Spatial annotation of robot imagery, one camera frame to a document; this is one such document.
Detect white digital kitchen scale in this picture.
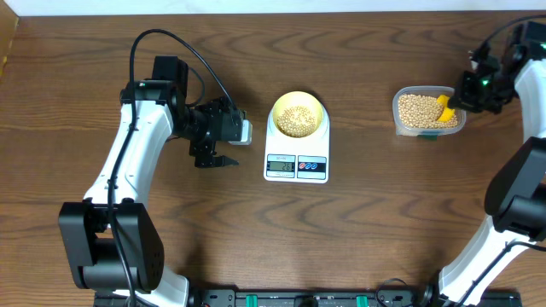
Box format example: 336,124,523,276
263,102,330,183

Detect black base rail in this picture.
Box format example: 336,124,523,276
92,284,523,307

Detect soybeans in yellow bowl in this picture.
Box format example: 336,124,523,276
276,106,317,138

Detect cardboard box edge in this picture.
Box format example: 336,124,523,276
0,0,20,75

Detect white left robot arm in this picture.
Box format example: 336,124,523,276
59,79,253,306

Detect clear plastic container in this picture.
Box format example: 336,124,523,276
392,85,467,137

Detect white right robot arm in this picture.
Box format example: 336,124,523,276
421,14,545,306

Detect yellow plastic scoop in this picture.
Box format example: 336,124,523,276
437,95,455,123

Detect yellow bowl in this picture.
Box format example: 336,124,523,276
272,91,324,134

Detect soybeans pile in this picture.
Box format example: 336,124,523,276
398,94,459,129

